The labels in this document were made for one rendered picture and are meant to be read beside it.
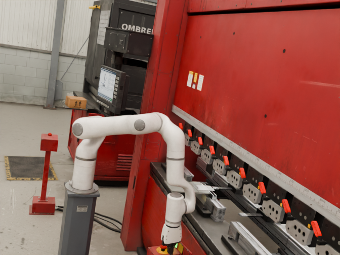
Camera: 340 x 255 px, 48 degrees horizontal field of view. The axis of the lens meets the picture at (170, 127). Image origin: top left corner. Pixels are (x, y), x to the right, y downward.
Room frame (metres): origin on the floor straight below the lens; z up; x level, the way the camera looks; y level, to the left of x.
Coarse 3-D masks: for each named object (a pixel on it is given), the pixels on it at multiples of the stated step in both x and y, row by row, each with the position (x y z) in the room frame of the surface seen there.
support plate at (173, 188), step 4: (168, 184) 2.39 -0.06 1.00; (192, 184) 2.47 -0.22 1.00; (196, 184) 2.48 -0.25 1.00; (200, 184) 2.50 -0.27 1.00; (172, 188) 2.33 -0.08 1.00; (176, 188) 2.34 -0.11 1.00; (180, 188) 2.35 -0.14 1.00; (172, 192) 2.28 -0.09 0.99; (176, 192) 2.29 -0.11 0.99; (180, 192) 2.30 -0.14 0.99; (184, 192) 2.31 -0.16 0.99; (196, 192) 2.34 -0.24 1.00; (200, 192) 2.35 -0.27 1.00; (204, 192) 2.36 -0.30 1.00; (208, 192) 2.37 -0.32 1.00
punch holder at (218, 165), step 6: (216, 150) 2.35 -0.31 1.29; (222, 150) 2.27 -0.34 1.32; (228, 150) 2.21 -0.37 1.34; (216, 156) 2.33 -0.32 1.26; (222, 156) 2.26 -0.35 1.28; (228, 156) 2.21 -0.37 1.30; (216, 162) 2.31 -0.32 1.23; (222, 162) 2.24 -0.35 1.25; (216, 168) 2.29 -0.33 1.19; (222, 168) 2.22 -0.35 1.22; (222, 174) 2.22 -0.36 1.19
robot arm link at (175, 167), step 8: (168, 160) 1.82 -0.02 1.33; (176, 160) 1.80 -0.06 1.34; (184, 160) 1.84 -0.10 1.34; (168, 168) 1.82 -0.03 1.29; (176, 168) 1.80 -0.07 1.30; (168, 176) 1.81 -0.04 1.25; (176, 176) 1.80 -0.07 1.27; (176, 184) 1.80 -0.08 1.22; (184, 184) 1.82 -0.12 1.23; (192, 192) 1.84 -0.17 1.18; (184, 200) 1.85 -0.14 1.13; (192, 200) 1.84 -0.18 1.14; (192, 208) 1.84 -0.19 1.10
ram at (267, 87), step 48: (192, 48) 3.03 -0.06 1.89; (240, 48) 2.31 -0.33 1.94; (288, 48) 1.87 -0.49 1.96; (336, 48) 1.57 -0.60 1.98; (192, 96) 2.87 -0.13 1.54; (240, 96) 2.20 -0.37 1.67; (288, 96) 1.79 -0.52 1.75; (336, 96) 1.51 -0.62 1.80; (240, 144) 2.10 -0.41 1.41; (288, 144) 1.71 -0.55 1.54; (336, 144) 1.45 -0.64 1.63; (336, 192) 1.39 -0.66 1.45
